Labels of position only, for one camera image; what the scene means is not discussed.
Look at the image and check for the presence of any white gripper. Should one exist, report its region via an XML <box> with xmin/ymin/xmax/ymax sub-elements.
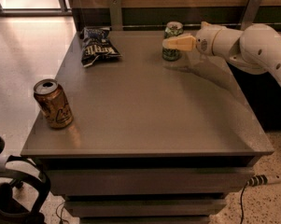
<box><xmin>162</xmin><ymin>21</ymin><xmax>226</xmax><ymax>56</ymax></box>

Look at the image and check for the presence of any green soda can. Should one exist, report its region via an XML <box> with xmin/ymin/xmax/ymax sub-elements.
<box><xmin>162</xmin><ymin>21</ymin><xmax>183</xmax><ymax>62</ymax></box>

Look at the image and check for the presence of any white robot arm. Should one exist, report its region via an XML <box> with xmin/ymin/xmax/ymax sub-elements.
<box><xmin>162</xmin><ymin>21</ymin><xmax>281</xmax><ymax>87</ymax></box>

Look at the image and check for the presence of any orange soda can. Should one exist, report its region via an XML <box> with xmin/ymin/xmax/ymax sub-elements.
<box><xmin>34</xmin><ymin>78</ymin><xmax>74</xmax><ymax>129</ymax></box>

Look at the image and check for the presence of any blue kettle chips bag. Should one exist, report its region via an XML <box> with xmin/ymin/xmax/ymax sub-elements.
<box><xmin>80</xmin><ymin>26</ymin><xmax>121</xmax><ymax>67</ymax></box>

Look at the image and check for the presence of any grey drawer cabinet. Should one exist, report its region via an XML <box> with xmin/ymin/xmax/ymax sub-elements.
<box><xmin>22</xmin><ymin>32</ymin><xmax>273</xmax><ymax>224</ymax></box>

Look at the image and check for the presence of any white power strip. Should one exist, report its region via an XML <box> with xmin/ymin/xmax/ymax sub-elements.
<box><xmin>246</xmin><ymin>175</ymin><xmax>281</xmax><ymax>187</ymax></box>

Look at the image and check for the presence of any right metal rail bracket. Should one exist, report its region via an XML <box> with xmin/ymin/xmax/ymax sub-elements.
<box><xmin>240</xmin><ymin>0</ymin><xmax>262</xmax><ymax>30</ymax></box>

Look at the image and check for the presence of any metal rail bracket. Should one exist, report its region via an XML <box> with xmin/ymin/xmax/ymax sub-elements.
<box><xmin>108</xmin><ymin>0</ymin><xmax>123</xmax><ymax>31</ymax></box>
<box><xmin>240</xmin><ymin>0</ymin><xmax>262</xmax><ymax>30</ymax></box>

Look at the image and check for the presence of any thin metal rail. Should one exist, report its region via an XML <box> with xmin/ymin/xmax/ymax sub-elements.
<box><xmin>109</xmin><ymin>21</ymin><xmax>281</xmax><ymax>28</ymax></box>

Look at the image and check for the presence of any left metal rail bracket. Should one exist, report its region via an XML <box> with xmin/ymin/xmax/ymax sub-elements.
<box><xmin>108</xmin><ymin>0</ymin><xmax>123</xmax><ymax>31</ymax></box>

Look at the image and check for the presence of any black power cable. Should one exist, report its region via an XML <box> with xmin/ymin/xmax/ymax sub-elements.
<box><xmin>238</xmin><ymin>184</ymin><xmax>248</xmax><ymax>224</ymax></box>

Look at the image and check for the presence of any black floor cable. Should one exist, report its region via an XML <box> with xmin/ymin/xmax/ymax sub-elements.
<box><xmin>54</xmin><ymin>201</ymin><xmax>69</xmax><ymax>224</ymax></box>

